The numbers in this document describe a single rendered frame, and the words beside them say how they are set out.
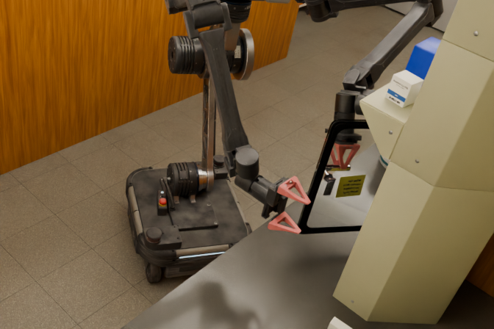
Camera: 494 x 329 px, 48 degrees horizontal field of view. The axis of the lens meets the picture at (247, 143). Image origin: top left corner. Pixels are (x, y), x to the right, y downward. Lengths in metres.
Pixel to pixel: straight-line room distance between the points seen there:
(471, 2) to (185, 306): 0.95
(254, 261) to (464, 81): 0.77
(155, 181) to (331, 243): 1.35
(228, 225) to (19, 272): 0.97
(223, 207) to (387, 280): 1.46
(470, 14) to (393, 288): 0.71
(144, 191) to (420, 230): 1.73
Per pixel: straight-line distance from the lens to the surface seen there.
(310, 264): 1.62
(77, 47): 3.12
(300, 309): 1.51
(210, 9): 1.38
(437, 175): 1.23
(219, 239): 2.60
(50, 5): 2.92
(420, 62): 1.38
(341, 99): 1.51
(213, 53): 1.38
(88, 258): 2.79
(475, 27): 1.11
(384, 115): 1.23
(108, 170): 3.28
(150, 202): 2.73
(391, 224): 1.34
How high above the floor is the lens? 2.09
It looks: 35 degrees down
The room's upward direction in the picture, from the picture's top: 13 degrees clockwise
